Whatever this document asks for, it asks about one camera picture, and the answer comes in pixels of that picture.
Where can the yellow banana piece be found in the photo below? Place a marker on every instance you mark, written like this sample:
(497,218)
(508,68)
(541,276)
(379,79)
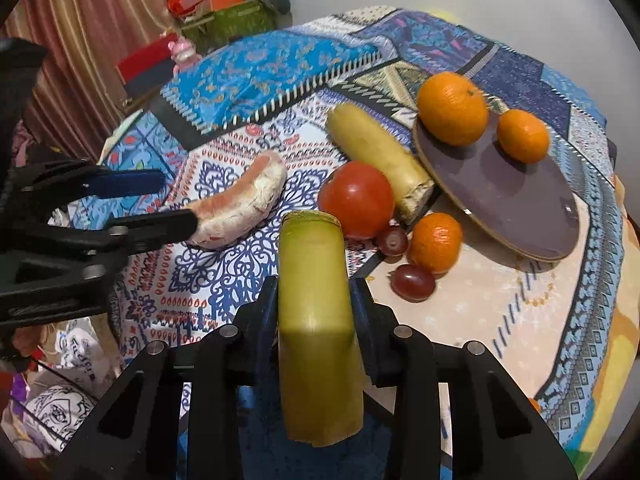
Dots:
(372,152)

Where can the white printed cloth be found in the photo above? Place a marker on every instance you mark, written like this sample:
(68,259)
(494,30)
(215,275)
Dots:
(65,400)

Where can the pink toy figure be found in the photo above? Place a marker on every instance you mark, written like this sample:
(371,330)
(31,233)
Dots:
(182,55)

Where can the blue embroidered cushion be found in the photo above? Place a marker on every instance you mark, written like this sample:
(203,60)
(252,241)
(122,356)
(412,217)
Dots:
(260,72)

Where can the red and black box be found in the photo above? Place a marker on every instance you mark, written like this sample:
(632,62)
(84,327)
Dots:
(147,70)

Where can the striped pink curtain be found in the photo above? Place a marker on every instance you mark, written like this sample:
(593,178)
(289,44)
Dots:
(85,20)

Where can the large orange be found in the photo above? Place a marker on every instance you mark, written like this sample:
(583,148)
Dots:
(452,109)

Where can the red grape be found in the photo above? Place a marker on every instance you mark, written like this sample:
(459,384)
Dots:
(392,241)
(412,282)

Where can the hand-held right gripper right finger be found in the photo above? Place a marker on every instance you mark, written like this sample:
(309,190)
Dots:
(361,310)

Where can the green storage box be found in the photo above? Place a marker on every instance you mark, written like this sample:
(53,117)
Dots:
(230,25)

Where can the small orange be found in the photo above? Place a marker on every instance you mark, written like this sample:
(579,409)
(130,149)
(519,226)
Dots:
(523,136)
(435,242)

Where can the patterned patchwork blanket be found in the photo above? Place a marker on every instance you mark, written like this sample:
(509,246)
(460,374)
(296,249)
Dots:
(500,320)

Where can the pink sausage bread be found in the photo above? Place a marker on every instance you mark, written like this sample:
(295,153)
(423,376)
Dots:
(235,205)

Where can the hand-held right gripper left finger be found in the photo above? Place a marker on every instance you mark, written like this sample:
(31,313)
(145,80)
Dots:
(267,310)

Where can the brown round plate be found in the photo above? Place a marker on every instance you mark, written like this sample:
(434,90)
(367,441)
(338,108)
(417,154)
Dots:
(505,195)

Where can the red tomato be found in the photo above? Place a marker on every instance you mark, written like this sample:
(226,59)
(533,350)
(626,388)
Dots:
(356,197)

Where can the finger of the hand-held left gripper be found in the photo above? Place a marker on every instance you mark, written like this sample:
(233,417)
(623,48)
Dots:
(127,183)
(165,225)

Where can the green banana piece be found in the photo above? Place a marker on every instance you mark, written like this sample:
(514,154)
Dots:
(312,300)

